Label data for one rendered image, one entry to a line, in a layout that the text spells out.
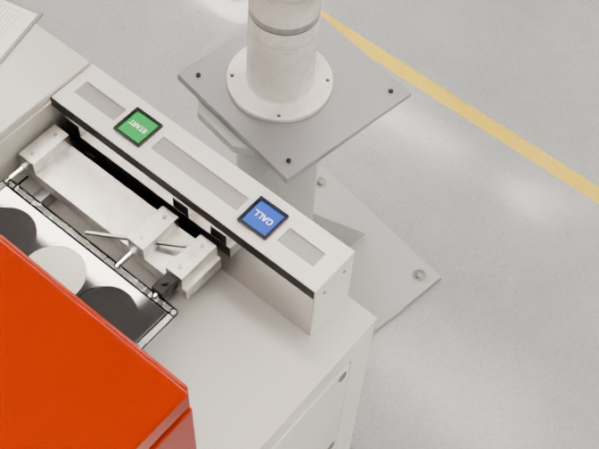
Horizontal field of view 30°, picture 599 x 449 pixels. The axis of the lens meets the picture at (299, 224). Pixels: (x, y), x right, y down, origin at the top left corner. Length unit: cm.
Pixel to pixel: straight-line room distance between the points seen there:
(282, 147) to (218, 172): 21
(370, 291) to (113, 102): 108
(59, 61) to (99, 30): 135
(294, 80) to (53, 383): 135
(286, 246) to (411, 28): 167
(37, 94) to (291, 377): 61
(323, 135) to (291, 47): 18
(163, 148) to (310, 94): 33
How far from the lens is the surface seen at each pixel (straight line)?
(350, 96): 200
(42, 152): 185
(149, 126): 179
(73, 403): 62
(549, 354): 273
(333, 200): 285
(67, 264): 174
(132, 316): 168
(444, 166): 296
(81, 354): 63
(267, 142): 193
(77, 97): 184
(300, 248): 167
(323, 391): 178
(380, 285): 273
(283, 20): 181
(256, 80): 194
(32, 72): 188
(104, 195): 182
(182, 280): 170
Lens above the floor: 238
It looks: 58 degrees down
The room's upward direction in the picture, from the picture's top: 4 degrees clockwise
